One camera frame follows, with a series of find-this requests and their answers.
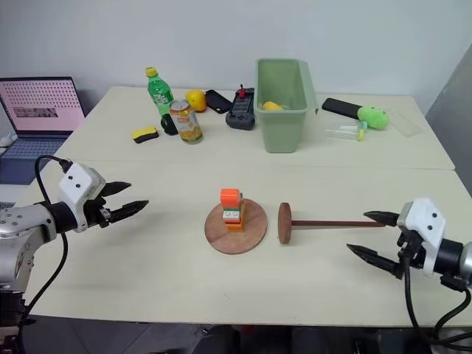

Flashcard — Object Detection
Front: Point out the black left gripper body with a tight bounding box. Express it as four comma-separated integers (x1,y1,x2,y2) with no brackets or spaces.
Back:
83,194,114,230

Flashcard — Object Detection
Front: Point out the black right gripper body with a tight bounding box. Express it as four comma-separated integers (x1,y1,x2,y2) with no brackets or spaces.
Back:
393,224,426,281

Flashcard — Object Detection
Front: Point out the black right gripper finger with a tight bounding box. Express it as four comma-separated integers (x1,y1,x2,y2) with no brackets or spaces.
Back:
346,243,403,280
362,210,401,227

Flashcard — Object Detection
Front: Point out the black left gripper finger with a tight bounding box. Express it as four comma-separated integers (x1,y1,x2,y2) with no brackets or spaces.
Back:
109,199,150,224
100,181,133,198

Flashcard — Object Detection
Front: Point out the wooden disc with rod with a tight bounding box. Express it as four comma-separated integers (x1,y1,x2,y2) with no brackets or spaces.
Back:
277,201,386,246

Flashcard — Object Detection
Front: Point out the yellow black sponge eraser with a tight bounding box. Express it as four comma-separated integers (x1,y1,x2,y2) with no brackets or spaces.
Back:
130,125,161,145

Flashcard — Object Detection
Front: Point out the small black round object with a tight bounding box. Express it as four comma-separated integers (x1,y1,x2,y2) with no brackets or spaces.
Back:
160,113,179,136

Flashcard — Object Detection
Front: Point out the clear tube with coloured cap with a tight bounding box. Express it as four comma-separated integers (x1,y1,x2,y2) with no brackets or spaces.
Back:
324,121,368,142

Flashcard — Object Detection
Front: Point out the clear plastic sheet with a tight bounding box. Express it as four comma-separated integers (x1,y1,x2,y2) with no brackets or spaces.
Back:
382,108,425,139

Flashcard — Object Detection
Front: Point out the orange drink can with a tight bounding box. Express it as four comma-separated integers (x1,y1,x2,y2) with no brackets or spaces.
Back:
168,99,204,145

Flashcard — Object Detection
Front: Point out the green plush toy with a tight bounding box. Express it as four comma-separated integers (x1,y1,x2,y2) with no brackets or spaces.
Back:
356,105,390,132

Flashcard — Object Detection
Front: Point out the orange white toy block stack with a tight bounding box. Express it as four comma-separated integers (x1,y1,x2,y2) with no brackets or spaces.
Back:
220,188,246,234

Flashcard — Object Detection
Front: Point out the green soda bottle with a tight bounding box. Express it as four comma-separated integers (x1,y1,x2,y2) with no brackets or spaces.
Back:
145,66,176,128

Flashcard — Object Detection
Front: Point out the open laptop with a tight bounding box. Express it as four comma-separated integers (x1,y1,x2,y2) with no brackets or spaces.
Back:
0,76,87,184

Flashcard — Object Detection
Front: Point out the black remote control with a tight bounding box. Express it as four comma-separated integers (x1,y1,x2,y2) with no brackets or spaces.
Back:
321,97,364,120

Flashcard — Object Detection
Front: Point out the grey panel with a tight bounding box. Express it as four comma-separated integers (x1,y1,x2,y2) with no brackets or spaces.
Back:
423,46,472,171

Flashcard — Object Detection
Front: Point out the round wooden base disc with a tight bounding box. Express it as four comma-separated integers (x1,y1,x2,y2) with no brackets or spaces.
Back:
204,197,270,256

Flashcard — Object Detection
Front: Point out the black smartphone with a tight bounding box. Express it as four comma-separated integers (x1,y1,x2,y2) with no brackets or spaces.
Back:
204,88,234,115

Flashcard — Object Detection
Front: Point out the green plastic bin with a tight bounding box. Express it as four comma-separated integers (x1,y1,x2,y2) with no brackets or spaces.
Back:
254,57,320,154

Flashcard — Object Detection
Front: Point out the black handheld controller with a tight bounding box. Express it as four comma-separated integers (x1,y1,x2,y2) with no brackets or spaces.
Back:
225,84,257,131

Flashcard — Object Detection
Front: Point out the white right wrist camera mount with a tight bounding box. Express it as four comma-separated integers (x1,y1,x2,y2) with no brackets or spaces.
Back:
396,198,448,278

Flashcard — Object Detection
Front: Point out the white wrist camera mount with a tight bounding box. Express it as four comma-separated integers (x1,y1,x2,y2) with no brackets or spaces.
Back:
58,162,107,233
396,198,448,278

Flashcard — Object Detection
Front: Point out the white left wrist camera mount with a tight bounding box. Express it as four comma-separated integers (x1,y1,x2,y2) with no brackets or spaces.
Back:
58,162,107,233

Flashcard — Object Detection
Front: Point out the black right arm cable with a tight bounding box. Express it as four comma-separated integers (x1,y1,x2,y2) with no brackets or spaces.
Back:
403,254,472,346

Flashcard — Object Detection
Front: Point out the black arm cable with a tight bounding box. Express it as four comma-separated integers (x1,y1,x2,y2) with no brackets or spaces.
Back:
21,155,71,320
403,254,472,346

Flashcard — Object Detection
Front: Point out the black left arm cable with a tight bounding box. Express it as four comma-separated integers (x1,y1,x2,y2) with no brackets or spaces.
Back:
21,155,71,320

